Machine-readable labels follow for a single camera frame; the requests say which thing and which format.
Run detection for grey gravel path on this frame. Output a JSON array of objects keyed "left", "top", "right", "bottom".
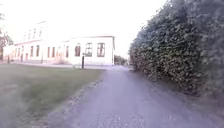
[{"left": 33, "top": 64, "right": 224, "bottom": 128}]

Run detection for dark distant trees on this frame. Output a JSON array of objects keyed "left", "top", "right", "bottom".
[{"left": 114, "top": 54, "right": 130, "bottom": 66}]

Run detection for tall green hedge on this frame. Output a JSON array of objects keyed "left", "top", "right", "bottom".
[{"left": 128, "top": 0, "right": 224, "bottom": 108}]

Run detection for pale building with arched windows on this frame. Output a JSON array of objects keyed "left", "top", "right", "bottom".
[{"left": 2, "top": 19, "right": 116, "bottom": 67}]

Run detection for dark post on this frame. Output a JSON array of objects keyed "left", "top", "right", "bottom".
[{"left": 81, "top": 53, "right": 86, "bottom": 70}]

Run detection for tree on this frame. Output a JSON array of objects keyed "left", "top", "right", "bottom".
[{"left": 0, "top": 13, "right": 15, "bottom": 62}]

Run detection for grass lawn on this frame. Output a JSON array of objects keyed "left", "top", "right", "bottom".
[{"left": 0, "top": 63, "right": 106, "bottom": 128}]

